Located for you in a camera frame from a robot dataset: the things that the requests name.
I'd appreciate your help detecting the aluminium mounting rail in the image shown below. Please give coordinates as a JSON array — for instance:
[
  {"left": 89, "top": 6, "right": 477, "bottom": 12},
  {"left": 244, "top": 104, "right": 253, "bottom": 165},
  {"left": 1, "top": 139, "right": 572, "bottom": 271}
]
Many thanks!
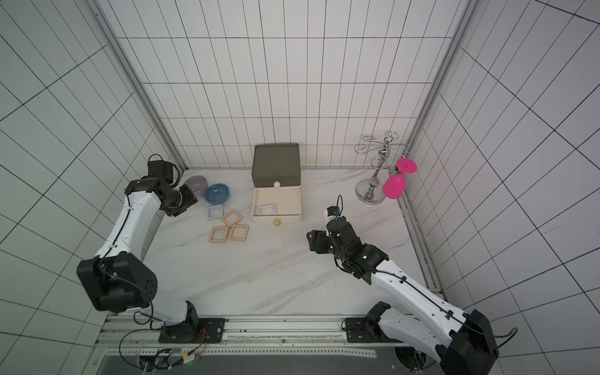
[{"left": 95, "top": 313, "right": 474, "bottom": 359}]

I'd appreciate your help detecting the orange brooch box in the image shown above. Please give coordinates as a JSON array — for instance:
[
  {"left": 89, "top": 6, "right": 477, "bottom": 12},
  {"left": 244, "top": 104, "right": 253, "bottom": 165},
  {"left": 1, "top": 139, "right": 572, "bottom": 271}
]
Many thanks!
[
  {"left": 228, "top": 224, "right": 250, "bottom": 242},
  {"left": 220, "top": 209, "right": 243, "bottom": 228},
  {"left": 209, "top": 226, "right": 230, "bottom": 244}
]

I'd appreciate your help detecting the silver glass rack stand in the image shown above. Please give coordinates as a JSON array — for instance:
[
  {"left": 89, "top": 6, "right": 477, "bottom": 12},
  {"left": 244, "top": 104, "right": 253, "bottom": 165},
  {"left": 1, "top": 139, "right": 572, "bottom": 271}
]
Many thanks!
[{"left": 354, "top": 131, "right": 410, "bottom": 206}]

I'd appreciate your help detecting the three-drawer storage cabinet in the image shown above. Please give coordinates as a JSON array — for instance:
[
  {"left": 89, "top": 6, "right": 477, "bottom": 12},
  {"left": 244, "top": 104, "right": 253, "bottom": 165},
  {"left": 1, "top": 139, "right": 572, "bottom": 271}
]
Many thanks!
[{"left": 252, "top": 143, "right": 303, "bottom": 223}]

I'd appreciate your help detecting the blue bowl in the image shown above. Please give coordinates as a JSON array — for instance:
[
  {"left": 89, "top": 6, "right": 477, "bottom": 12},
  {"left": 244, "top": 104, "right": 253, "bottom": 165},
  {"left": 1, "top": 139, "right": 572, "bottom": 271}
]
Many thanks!
[{"left": 204, "top": 184, "right": 231, "bottom": 206}]

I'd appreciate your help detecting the lilac brooch box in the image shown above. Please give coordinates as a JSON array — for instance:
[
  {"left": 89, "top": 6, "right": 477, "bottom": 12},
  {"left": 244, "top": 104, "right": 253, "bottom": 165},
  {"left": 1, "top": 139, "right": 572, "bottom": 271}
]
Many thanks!
[
  {"left": 256, "top": 203, "right": 278, "bottom": 217},
  {"left": 207, "top": 204, "right": 224, "bottom": 220}
]

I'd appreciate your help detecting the pink plastic wine glass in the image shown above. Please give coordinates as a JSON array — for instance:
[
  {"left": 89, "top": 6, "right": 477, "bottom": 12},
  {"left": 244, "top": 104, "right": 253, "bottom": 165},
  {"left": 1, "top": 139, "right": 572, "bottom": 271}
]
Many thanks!
[{"left": 382, "top": 158, "right": 418, "bottom": 199}]

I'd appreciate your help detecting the electronics board with cables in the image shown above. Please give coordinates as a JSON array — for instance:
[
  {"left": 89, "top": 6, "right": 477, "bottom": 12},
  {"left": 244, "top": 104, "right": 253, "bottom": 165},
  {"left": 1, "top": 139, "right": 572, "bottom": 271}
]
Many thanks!
[{"left": 117, "top": 328, "right": 209, "bottom": 373}]

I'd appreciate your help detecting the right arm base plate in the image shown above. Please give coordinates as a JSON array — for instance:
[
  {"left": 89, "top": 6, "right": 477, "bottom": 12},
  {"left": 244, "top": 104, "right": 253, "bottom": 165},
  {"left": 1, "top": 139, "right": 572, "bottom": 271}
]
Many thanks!
[{"left": 341, "top": 317, "right": 398, "bottom": 344}]

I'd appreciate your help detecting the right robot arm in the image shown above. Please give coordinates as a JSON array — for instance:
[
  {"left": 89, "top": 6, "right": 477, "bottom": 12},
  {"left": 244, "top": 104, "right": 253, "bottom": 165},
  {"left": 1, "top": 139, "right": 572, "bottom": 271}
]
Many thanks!
[{"left": 306, "top": 217, "right": 499, "bottom": 374}]

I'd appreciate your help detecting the purple bowl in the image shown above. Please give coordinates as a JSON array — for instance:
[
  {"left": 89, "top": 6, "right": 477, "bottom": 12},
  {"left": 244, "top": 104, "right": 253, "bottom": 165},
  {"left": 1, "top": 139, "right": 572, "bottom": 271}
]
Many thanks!
[{"left": 184, "top": 175, "right": 209, "bottom": 198}]

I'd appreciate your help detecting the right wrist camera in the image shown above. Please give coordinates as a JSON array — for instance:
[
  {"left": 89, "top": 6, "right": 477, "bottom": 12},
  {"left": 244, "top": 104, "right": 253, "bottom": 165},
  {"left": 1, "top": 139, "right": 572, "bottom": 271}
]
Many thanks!
[{"left": 324, "top": 206, "right": 341, "bottom": 223}]

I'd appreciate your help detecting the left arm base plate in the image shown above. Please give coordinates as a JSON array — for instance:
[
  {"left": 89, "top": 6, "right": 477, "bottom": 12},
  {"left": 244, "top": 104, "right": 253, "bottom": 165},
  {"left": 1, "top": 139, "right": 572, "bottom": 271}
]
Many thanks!
[{"left": 159, "top": 318, "right": 226, "bottom": 344}]

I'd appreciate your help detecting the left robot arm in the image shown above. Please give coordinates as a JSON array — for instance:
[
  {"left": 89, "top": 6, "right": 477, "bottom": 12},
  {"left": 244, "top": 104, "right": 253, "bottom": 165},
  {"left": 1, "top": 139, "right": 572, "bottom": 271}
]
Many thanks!
[{"left": 77, "top": 154, "right": 201, "bottom": 343}]

